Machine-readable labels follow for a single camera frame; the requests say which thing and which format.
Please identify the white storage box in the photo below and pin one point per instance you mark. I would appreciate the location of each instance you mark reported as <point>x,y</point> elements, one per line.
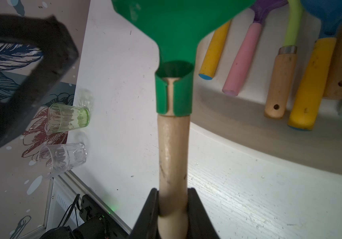
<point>241,120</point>

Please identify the purple fork pink handle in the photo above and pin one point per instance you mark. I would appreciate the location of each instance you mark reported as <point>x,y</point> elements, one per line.
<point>242,62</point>

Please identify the clear plastic cup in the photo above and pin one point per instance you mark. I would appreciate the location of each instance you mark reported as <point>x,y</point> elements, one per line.
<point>56,159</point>

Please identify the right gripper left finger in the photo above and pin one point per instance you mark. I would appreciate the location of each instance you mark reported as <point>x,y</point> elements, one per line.
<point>146,226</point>

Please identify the blue fork yellow handle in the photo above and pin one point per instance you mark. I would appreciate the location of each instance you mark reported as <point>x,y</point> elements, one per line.
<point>310,92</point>
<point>214,52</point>

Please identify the dark green small rake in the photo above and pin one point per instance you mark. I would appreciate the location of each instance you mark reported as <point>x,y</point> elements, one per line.
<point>176,27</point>

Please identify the light green rake wooden handle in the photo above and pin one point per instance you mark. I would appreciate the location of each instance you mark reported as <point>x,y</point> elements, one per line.
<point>284,65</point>

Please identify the green plastic cup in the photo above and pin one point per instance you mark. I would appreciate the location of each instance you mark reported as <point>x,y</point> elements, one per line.
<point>62,118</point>

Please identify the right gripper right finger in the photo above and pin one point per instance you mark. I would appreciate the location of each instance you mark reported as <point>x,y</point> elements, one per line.
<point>200,226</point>

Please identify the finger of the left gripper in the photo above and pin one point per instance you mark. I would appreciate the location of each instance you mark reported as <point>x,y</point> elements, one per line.
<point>59,54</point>

